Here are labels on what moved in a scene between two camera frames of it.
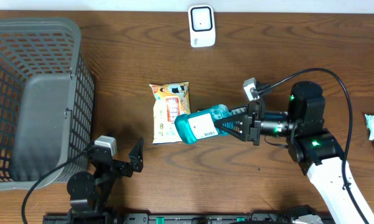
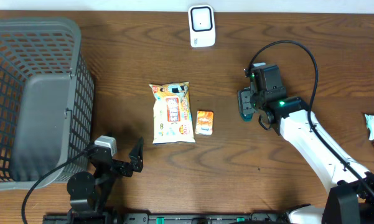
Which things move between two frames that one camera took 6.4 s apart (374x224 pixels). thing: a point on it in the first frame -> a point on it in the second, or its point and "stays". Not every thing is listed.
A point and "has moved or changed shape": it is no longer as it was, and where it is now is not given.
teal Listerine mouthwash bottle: (192, 126) has moved or changed shape
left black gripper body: (104, 176) stays
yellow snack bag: (172, 101) stays
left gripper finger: (136, 156) stays
